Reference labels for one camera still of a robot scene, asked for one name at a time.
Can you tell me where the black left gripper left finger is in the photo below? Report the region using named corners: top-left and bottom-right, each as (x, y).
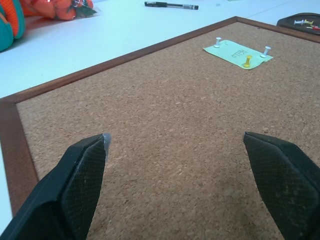
top-left (0, 133), bottom-right (112, 240)

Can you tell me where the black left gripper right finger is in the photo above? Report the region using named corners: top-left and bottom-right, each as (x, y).
top-left (243, 131), bottom-right (320, 240)

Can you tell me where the green paper note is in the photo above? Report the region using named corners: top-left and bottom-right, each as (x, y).
top-left (202, 39), bottom-right (274, 71)

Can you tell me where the wood framed cork board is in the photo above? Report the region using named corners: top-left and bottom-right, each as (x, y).
top-left (0, 15), bottom-right (320, 240)

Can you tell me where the dark brown tray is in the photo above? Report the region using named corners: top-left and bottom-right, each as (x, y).
top-left (276, 12), bottom-right (320, 36)

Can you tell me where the teal dinosaur backpack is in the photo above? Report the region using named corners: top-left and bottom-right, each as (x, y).
top-left (0, 0), bottom-right (26, 53)

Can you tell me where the bag of orange fruits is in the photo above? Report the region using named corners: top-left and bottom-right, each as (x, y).
top-left (19, 0), bottom-right (98, 21)

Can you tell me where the black pen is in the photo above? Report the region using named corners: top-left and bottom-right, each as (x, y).
top-left (144, 1), bottom-right (200, 11)

